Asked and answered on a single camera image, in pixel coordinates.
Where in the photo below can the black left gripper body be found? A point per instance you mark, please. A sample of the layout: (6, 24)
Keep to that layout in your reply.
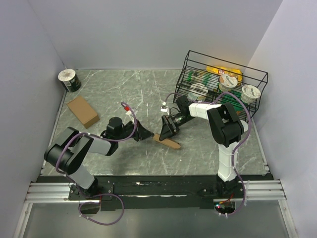
(127, 131)

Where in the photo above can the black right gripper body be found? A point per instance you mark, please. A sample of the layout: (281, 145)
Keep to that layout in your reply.
(179, 120)

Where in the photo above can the brown cardboard box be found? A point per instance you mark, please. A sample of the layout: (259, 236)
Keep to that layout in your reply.
(83, 111)
(167, 142)

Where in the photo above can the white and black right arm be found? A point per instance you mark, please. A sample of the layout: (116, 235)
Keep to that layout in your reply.
(226, 129)

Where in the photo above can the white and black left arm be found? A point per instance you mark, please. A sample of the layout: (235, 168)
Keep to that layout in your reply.
(69, 150)

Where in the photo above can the folded brown cardboard box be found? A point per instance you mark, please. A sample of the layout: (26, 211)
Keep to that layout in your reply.
(83, 111)

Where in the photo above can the white green cup lower shelf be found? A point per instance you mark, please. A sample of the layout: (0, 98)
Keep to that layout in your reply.
(197, 92)

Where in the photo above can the green white packet in rack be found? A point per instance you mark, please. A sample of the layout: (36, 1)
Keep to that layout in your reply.
(207, 79)

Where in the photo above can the green snack packet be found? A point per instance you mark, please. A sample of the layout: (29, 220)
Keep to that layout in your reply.
(230, 99)

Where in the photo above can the yogurt cup upper middle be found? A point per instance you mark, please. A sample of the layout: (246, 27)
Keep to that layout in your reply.
(226, 83)

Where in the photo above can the yogurt cup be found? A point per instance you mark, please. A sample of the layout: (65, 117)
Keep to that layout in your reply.
(249, 94)
(226, 83)

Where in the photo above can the yellow snack bag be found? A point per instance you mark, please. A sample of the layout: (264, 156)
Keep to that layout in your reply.
(219, 70)

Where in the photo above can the dark green noodle cup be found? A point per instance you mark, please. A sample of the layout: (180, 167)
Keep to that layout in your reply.
(69, 80)

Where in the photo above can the yogurt cup upper right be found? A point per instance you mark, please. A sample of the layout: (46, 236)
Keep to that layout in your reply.
(249, 94)

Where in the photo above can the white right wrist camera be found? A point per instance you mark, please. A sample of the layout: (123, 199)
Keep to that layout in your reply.
(164, 109)

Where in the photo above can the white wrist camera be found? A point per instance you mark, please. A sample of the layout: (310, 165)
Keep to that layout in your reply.
(164, 109)
(128, 112)

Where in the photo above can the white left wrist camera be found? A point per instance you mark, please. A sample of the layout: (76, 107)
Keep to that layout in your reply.
(128, 112)

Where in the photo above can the black wire rack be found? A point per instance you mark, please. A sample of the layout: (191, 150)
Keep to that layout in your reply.
(199, 61)

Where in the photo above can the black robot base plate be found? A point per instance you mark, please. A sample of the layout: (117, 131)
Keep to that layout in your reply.
(111, 193)

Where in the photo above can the aluminium frame rail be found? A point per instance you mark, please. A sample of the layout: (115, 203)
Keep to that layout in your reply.
(58, 189)

